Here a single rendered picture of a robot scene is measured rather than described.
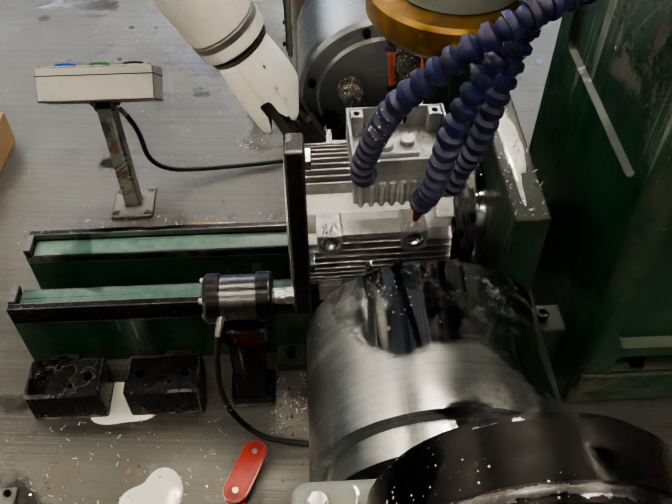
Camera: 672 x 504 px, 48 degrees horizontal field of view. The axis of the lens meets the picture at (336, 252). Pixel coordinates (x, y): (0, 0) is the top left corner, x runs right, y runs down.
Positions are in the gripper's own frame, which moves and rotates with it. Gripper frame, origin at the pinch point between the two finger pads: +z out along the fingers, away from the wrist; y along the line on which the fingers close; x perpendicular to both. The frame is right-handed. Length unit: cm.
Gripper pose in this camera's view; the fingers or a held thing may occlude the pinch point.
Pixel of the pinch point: (308, 132)
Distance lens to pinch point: 96.1
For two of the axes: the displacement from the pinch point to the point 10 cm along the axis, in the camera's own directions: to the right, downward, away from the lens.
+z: 5.0, 5.5, 6.6
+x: 8.6, -3.6, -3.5
